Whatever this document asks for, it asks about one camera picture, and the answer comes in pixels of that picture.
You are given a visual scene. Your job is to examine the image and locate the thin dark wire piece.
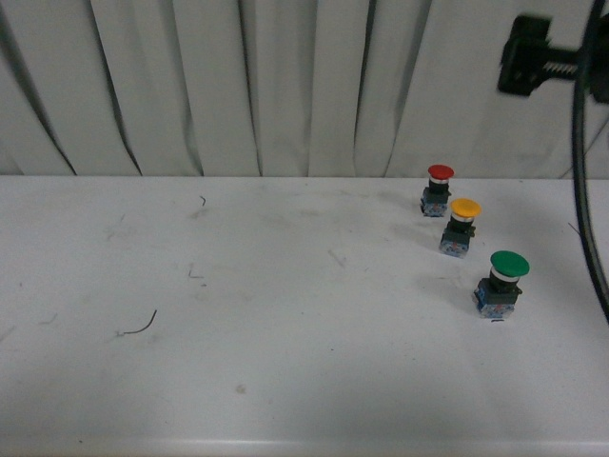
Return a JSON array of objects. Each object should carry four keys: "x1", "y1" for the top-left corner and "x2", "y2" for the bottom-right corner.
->
[{"x1": 116, "y1": 309, "x2": 159, "y2": 338}]

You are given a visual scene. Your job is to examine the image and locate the red push button switch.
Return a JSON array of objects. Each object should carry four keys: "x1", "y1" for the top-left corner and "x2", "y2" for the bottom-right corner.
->
[{"x1": 420, "y1": 164, "x2": 454, "y2": 217}]

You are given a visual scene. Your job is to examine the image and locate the yellow push button switch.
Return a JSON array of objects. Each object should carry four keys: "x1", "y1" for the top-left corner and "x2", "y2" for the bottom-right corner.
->
[{"x1": 439, "y1": 198, "x2": 481, "y2": 258}]

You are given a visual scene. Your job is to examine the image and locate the green push button switch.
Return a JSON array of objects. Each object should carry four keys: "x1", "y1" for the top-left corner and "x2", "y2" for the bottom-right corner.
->
[{"x1": 474, "y1": 250, "x2": 530, "y2": 320}]

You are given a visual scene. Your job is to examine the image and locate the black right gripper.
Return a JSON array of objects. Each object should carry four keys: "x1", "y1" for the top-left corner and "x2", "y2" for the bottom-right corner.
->
[{"x1": 498, "y1": 15, "x2": 608, "y2": 104}]

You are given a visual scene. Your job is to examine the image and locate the white curtain backdrop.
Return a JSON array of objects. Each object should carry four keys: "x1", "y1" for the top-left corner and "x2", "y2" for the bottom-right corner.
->
[{"x1": 1, "y1": 1, "x2": 591, "y2": 178}]

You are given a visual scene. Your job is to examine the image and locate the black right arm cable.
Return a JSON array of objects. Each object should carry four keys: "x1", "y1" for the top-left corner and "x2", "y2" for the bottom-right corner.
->
[{"x1": 570, "y1": 0, "x2": 609, "y2": 326}]

